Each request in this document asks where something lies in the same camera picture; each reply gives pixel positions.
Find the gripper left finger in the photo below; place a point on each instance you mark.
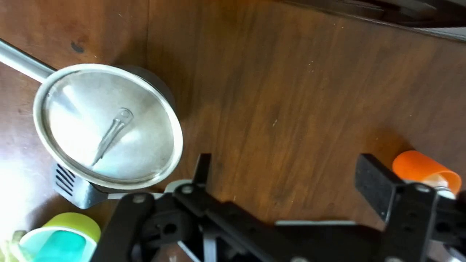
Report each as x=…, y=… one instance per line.
x=193, y=203

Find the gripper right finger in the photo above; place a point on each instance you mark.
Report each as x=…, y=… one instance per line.
x=411, y=218

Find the silver pot lid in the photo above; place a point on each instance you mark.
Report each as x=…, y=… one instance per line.
x=91, y=120

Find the orange plastic cup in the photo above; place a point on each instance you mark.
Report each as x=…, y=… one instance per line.
x=418, y=165

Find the yellow-green plastic cup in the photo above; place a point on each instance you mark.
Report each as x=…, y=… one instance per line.
x=78, y=222

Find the black slotted spatula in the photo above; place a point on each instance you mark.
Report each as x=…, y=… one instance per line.
x=74, y=187

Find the teal plastic cup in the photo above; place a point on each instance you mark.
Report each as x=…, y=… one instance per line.
x=62, y=247

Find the pale yellow cloth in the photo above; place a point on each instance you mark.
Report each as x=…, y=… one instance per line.
x=9, y=251

